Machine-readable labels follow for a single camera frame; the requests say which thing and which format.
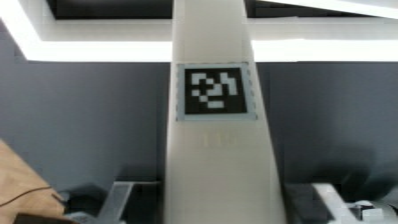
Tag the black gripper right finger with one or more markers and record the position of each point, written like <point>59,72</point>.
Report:
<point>315,205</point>

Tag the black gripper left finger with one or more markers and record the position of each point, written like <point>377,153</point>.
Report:
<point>132,206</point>

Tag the white desk leg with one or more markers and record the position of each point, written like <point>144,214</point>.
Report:
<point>223,189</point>

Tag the white desk top tray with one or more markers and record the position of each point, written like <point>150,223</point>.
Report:
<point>379,8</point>

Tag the white U-shaped boundary fence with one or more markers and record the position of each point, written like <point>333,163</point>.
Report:
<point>118,40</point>

